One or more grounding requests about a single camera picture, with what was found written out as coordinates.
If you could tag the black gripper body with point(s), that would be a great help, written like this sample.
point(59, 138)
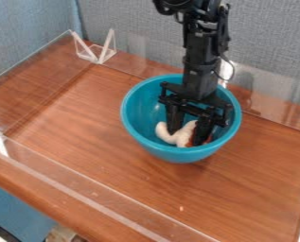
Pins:
point(194, 94)

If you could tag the blue plastic bowl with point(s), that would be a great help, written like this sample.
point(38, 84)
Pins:
point(142, 112)

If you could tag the clear acrylic back barrier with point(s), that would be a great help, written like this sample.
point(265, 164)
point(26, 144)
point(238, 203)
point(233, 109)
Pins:
point(268, 95)

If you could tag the clear acrylic front barrier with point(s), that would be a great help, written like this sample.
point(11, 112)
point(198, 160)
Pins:
point(98, 212)

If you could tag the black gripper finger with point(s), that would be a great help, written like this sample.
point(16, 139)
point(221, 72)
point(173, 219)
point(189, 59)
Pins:
point(174, 116)
point(202, 131)

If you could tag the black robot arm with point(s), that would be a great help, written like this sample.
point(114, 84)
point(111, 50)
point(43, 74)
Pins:
point(203, 19)

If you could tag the clear acrylic barrier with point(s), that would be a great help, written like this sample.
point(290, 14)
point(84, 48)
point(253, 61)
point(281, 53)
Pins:
point(98, 212)
point(268, 95)

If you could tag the clear acrylic corner bracket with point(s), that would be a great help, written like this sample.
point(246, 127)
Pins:
point(95, 53)

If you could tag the white and brown toy mushroom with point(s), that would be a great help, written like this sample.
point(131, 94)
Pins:
point(181, 138)

